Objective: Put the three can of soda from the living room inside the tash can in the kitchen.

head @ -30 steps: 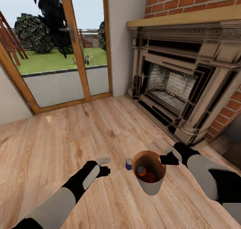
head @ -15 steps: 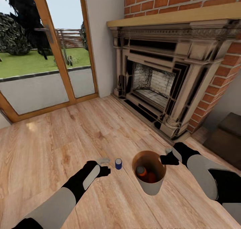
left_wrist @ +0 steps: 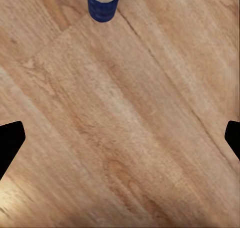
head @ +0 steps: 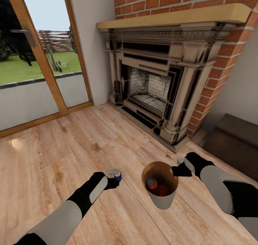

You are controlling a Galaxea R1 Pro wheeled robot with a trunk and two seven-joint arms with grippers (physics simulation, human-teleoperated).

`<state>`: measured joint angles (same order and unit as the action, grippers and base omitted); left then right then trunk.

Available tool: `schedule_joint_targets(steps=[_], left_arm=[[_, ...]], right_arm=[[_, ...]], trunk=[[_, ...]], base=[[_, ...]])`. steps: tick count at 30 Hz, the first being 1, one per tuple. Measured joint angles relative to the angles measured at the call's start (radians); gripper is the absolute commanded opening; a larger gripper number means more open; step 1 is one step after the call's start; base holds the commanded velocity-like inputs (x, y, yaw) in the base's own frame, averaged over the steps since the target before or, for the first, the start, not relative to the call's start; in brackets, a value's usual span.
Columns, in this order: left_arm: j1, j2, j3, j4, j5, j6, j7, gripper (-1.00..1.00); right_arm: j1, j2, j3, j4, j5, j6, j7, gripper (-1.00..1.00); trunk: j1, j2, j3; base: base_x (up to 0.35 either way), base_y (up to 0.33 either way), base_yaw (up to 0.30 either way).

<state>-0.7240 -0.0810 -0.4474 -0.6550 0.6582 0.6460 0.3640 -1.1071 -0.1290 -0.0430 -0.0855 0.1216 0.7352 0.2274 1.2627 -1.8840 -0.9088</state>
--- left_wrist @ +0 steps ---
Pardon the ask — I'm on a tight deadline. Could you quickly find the can of soda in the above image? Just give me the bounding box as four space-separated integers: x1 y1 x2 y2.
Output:
88 0 119 23

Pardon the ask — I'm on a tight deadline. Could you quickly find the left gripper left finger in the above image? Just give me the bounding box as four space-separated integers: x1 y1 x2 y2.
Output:
0 121 26 180

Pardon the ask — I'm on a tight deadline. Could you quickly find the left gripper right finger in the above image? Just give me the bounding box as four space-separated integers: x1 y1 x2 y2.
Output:
224 121 240 160

